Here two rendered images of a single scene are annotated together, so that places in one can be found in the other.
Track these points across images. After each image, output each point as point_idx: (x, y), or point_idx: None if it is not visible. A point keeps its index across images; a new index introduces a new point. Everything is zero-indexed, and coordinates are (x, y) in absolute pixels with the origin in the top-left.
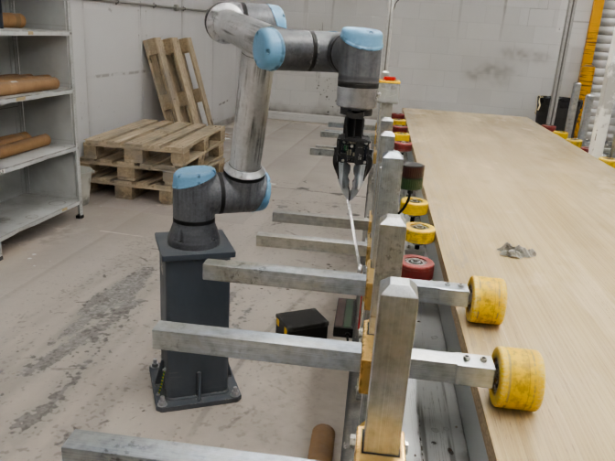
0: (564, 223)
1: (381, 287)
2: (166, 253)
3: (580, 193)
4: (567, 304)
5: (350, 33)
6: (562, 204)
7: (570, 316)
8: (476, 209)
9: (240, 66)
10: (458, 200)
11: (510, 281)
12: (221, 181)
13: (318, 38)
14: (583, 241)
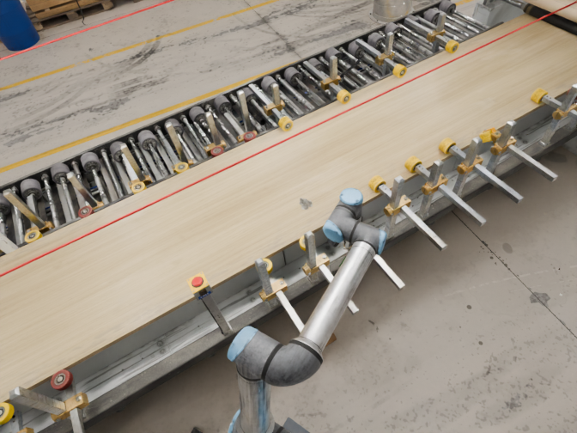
0: (242, 205)
1: (480, 141)
2: None
3: (167, 218)
4: (340, 178)
5: (362, 195)
6: (203, 216)
7: (349, 174)
8: (249, 240)
9: (267, 385)
10: (239, 253)
11: (337, 194)
12: (279, 432)
13: (357, 220)
14: (265, 192)
